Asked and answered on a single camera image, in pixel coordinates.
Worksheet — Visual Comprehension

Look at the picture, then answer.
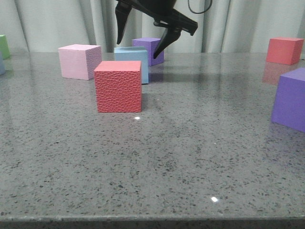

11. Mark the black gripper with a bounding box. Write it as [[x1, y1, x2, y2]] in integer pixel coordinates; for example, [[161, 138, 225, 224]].
[[115, 0, 198, 59]]

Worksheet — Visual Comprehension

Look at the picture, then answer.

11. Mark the light blue foam cube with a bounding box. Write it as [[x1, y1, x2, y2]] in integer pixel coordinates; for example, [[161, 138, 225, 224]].
[[114, 46, 149, 84]]

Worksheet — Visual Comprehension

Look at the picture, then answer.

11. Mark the purple foam cube back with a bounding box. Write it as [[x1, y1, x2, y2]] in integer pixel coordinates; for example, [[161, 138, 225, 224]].
[[132, 38, 164, 66]]

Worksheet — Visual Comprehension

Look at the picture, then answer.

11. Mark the purple foam cube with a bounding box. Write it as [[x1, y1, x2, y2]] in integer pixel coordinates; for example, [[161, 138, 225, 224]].
[[132, 38, 164, 66], [271, 68, 305, 132]]

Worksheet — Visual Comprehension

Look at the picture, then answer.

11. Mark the red textured foam cube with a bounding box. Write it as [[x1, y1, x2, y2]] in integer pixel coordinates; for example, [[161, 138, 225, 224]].
[[94, 61, 142, 113]]

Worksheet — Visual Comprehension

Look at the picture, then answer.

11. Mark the pink foam cube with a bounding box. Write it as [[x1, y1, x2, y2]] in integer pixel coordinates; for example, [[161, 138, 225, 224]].
[[58, 44, 102, 80]]

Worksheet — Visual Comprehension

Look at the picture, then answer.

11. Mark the grey curtain backdrop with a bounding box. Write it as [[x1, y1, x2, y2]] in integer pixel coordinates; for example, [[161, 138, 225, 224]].
[[0, 0, 305, 53]]

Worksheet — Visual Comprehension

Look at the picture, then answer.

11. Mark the red foam cube right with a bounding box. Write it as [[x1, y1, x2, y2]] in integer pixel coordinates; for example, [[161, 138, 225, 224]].
[[266, 37, 304, 65]]

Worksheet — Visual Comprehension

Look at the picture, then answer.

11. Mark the green foam cube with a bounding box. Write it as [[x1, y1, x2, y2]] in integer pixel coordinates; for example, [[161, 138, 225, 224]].
[[0, 34, 10, 59]]

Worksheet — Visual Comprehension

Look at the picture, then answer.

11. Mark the purple foam cube right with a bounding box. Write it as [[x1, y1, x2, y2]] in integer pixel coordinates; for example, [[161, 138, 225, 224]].
[[271, 68, 305, 132]]

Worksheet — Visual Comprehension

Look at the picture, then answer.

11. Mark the black cable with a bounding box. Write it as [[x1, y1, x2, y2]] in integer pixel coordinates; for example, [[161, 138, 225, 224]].
[[187, 0, 214, 14]]

